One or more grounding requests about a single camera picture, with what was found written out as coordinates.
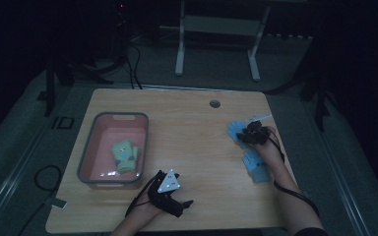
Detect pink basin with grey rim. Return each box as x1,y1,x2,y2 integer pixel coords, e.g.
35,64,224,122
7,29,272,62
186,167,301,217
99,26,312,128
77,111,151,191

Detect looped black floor cable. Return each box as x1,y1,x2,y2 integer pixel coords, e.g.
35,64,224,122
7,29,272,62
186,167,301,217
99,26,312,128
17,164,63,236

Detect hand-held gripper cable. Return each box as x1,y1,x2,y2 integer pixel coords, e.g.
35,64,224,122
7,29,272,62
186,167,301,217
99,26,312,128
265,127,321,218
124,176,161,219

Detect black cables on floor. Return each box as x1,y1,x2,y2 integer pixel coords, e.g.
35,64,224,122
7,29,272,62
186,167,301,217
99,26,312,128
124,42,144,90

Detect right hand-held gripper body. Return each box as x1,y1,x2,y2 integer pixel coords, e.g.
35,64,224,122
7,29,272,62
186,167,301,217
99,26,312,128
244,113,274,146

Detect left hand-held gripper cable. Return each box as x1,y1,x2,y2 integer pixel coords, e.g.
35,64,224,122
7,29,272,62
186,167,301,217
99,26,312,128
124,176,161,219

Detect blue glove with grey cuff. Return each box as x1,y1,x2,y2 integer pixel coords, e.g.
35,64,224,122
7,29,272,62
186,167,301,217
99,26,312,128
225,120,254,149
241,147,272,184

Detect green mitten with face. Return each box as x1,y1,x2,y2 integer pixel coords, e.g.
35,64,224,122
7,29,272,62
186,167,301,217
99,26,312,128
110,139,136,165

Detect white metal stand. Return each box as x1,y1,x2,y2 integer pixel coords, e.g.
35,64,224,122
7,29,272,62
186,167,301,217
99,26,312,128
174,0,272,83

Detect black stand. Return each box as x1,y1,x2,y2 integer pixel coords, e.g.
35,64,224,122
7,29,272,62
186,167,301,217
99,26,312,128
36,55,114,118
265,32,335,133

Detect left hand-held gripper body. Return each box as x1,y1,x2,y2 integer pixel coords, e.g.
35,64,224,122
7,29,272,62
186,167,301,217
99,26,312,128
147,168,185,218

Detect right hand-held gripper cable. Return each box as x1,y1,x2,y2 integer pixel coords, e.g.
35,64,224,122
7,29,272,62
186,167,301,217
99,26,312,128
265,127,321,218

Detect person's left hand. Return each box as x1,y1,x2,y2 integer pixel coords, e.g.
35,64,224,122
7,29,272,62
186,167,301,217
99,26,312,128
137,196,164,220

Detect person's right hand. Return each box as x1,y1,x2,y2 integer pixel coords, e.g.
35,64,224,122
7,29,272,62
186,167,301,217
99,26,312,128
254,126,285,165

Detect plain green mitten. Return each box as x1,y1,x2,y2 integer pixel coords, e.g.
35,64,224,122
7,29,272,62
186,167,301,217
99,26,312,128
115,146,143,175

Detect dark equipment with red light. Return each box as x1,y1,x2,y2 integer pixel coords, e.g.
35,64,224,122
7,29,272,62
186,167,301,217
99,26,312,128
110,0,130,65

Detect grey tape strip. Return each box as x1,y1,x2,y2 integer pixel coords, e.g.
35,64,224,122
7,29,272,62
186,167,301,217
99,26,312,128
43,196,68,210

